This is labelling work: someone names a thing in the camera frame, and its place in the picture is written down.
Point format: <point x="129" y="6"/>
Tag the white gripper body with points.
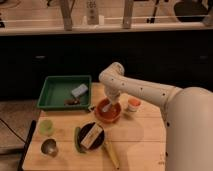
<point x="112" y="94"/>

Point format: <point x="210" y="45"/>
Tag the white towel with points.
<point x="107" y="107"/>

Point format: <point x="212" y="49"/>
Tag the red bowl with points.
<point x="112" y="115"/>

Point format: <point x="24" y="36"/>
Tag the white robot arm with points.
<point x="187" y="114"/>

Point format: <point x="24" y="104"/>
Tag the small white orange-lidded jar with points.
<point x="133" y="104"/>

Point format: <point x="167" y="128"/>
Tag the blue sponge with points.
<point x="80" y="90"/>

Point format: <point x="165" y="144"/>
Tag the wooden block on plate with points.
<point x="91" y="134"/>

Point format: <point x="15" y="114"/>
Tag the brown item in tray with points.
<point x="71" y="102"/>

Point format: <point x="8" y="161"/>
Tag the yellow wooden utensil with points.
<point x="112" y="154"/>

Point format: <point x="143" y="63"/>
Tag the green plastic tray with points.
<point x="57" y="89"/>

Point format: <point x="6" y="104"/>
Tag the green plastic cup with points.
<point x="46" y="127"/>

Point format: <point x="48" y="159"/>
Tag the white device on shelf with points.
<point x="92" y="16"/>

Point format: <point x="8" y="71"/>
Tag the metal cup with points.
<point x="49" y="147"/>

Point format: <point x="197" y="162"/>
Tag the wooden shelf board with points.
<point x="83" y="29"/>

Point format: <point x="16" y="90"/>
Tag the right wooden shelf post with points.
<point x="127" y="16"/>

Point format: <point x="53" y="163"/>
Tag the wooden shelf post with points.
<point x="127" y="16"/>
<point x="66" y="14"/>

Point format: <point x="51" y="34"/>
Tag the left wooden shelf post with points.
<point x="66" y="14"/>

